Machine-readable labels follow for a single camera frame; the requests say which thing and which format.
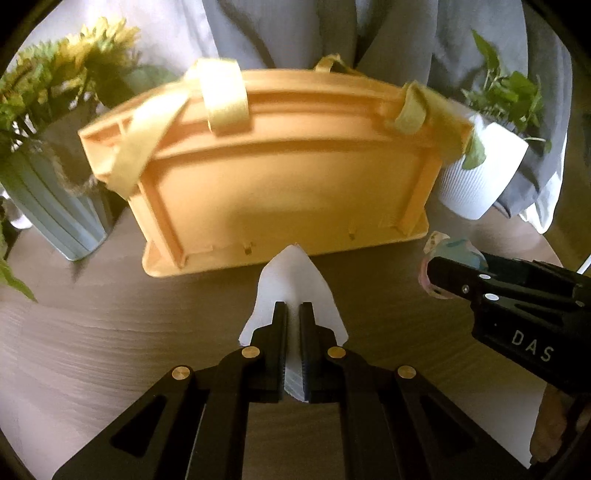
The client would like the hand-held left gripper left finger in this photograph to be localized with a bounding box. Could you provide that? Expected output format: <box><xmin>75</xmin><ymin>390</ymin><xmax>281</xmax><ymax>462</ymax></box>
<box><xmin>53</xmin><ymin>301</ymin><xmax>290</xmax><ymax>480</ymax></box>

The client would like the yellow plastic bin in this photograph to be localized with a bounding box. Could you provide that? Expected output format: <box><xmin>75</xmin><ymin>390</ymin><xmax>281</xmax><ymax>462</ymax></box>
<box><xmin>78</xmin><ymin>67</ymin><xmax>471</xmax><ymax>278</ymax></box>

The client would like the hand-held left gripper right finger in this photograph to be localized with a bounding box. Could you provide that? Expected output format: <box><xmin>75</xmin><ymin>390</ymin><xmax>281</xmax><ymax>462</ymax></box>
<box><xmin>300</xmin><ymin>302</ymin><xmax>532</xmax><ymax>480</ymax></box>

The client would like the white curtain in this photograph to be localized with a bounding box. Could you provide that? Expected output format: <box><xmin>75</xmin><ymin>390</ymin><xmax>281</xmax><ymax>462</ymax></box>
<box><xmin>178</xmin><ymin>0</ymin><xmax>278</xmax><ymax>77</ymax></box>

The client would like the yellow fabric ribbon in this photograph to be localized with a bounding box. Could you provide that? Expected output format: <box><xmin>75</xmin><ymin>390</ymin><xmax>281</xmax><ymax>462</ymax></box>
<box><xmin>314</xmin><ymin>54</ymin><xmax>366</xmax><ymax>77</ymax></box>
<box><xmin>95</xmin><ymin>58</ymin><xmax>252</xmax><ymax>197</ymax></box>
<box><xmin>392</xmin><ymin>80</ymin><xmax>468</xmax><ymax>163</ymax></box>

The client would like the person's right hand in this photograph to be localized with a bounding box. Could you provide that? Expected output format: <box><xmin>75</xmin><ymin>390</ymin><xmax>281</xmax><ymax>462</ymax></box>
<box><xmin>529</xmin><ymin>388</ymin><xmax>572</xmax><ymax>468</ymax></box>

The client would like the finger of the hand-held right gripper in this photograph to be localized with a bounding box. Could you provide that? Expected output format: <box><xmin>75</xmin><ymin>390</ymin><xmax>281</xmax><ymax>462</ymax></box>
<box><xmin>480</xmin><ymin>253</ymin><xmax>591</xmax><ymax>284</ymax></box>
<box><xmin>427</xmin><ymin>257</ymin><xmax>578</xmax><ymax>303</ymax></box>

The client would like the white cloth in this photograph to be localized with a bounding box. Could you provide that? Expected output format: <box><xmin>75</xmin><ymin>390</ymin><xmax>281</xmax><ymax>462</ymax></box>
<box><xmin>238</xmin><ymin>244</ymin><xmax>349</xmax><ymax>403</ymax></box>

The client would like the blue-grey ribbed vase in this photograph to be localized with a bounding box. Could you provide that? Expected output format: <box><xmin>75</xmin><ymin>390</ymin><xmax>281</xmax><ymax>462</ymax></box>
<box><xmin>0</xmin><ymin>108</ymin><xmax>117</xmax><ymax>262</ymax></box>

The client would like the green fern leaf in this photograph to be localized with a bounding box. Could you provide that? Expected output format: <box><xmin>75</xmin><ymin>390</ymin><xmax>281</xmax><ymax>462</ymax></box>
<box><xmin>0</xmin><ymin>198</ymin><xmax>38</xmax><ymax>304</ymax></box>

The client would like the green leafy plant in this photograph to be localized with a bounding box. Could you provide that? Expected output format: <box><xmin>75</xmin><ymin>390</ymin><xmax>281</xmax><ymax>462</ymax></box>
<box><xmin>462</xmin><ymin>30</ymin><xmax>553</xmax><ymax>171</ymax></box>

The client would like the artificial sunflower bouquet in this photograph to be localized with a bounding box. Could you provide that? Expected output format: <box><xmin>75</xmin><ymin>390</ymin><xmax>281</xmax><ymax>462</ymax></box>
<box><xmin>0</xmin><ymin>23</ymin><xmax>178</xmax><ymax>155</ymax></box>

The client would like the pastel printed cloth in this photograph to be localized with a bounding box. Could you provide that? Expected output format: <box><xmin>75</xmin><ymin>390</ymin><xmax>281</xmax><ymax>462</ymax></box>
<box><xmin>418</xmin><ymin>231</ymin><xmax>489</xmax><ymax>301</ymax></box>

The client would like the grey curtain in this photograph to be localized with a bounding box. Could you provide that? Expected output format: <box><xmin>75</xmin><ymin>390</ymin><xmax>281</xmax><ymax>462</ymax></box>
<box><xmin>217</xmin><ymin>0</ymin><xmax>574</xmax><ymax>234</ymax></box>

